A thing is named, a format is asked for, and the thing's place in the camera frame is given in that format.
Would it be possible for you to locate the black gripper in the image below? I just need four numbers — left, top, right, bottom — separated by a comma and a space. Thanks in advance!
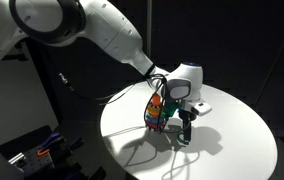
177, 109, 197, 145

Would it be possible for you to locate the dark green ring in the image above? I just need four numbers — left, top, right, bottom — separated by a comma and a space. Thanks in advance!
175, 132, 187, 146

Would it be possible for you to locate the green wrist adapter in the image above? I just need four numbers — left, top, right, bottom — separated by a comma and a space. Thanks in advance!
163, 101, 180, 122

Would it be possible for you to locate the grey vertical pole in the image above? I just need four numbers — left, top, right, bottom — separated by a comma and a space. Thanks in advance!
145, 0, 153, 68

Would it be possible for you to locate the orange clip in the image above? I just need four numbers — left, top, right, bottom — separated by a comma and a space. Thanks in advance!
36, 147, 52, 157

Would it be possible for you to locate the silver metal block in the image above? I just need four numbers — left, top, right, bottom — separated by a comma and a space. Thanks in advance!
7, 152, 27, 166

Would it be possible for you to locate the white board panel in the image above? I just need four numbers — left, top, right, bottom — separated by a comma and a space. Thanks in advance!
0, 38, 60, 148

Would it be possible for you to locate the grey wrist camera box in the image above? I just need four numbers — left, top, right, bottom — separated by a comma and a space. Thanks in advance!
189, 101, 213, 117

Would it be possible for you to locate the red ring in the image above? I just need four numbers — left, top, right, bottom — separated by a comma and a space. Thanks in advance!
144, 119, 166, 129

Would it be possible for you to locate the yellow orange ring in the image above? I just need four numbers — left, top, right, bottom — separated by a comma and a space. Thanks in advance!
146, 103, 165, 116

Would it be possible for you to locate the colourful stacking ring toy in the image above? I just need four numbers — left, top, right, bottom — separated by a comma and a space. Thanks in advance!
143, 74, 170, 135

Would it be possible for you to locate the orange peg ring holder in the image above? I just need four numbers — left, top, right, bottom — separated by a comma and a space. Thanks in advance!
150, 92, 163, 106

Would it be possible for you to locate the black cable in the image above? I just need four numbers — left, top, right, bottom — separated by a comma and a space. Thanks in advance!
58, 72, 157, 103

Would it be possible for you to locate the purple handled black clamp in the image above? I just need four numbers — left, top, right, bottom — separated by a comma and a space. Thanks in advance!
39, 131, 64, 152

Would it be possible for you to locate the black metal mounting frame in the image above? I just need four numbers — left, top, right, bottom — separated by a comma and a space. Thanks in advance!
0, 124, 107, 180

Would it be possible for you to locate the black camera stand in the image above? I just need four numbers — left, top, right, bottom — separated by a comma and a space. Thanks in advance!
1, 39, 30, 63

